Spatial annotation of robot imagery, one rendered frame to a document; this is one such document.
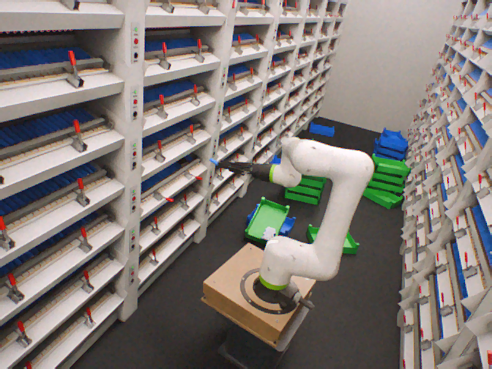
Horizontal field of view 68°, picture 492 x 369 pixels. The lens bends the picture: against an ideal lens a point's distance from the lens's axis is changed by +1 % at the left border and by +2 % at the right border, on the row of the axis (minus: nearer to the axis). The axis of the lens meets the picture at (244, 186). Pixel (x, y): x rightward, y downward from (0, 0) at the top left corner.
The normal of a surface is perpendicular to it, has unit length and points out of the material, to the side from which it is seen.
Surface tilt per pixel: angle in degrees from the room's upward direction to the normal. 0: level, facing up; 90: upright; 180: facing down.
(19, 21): 111
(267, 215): 28
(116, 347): 0
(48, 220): 21
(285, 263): 88
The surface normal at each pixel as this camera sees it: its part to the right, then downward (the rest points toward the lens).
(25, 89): 0.47, -0.69
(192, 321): 0.16, -0.87
